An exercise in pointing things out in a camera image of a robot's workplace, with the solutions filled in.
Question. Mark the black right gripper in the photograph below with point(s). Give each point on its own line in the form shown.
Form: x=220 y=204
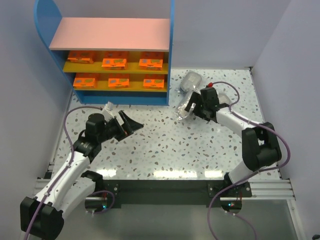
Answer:
x=200 y=107

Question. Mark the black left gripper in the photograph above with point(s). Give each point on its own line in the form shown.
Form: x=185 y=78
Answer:
x=120 y=129

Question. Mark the silver sponge pack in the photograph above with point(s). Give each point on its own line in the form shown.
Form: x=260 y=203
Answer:
x=180 y=109
x=190 y=83
x=223 y=99

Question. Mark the orange sponge box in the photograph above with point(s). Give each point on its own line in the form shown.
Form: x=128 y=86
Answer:
x=118 y=80
x=85 y=80
x=81 y=56
x=115 y=60
x=154 y=81

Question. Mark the orange sponge box hidden lowest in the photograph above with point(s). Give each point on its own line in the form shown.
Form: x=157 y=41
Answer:
x=151 y=60

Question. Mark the orange sponge box bottom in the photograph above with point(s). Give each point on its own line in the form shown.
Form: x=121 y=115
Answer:
x=115 y=60

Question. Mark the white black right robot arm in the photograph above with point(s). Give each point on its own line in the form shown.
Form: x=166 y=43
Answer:
x=259 y=143

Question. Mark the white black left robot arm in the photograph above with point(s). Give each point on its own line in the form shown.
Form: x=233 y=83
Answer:
x=44 y=214

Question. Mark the orange sponge box on shelf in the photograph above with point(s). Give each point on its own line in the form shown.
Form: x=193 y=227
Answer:
x=85 y=80

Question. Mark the blue pink yellow shelf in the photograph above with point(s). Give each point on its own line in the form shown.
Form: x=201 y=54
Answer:
x=60 y=35

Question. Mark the silver sponge pack top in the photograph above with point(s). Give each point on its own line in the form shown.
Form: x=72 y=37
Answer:
x=190 y=83

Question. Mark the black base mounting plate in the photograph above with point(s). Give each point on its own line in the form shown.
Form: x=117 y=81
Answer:
x=154 y=192

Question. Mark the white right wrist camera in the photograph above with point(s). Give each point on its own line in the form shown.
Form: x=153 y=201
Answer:
x=210 y=87

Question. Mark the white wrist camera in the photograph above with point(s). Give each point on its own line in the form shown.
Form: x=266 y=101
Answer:
x=210 y=87
x=107 y=111

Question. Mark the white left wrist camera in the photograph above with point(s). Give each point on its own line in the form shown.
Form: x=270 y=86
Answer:
x=107 y=111

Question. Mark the aluminium frame rail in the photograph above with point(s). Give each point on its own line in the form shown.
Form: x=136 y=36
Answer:
x=252 y=190

